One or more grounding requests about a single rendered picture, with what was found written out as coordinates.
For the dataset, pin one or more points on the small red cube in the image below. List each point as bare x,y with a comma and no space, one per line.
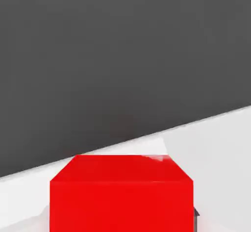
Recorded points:
121,200

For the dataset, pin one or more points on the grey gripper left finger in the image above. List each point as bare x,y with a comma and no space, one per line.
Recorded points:
45,223

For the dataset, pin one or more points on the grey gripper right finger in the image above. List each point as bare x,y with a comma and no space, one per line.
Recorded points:
196,219

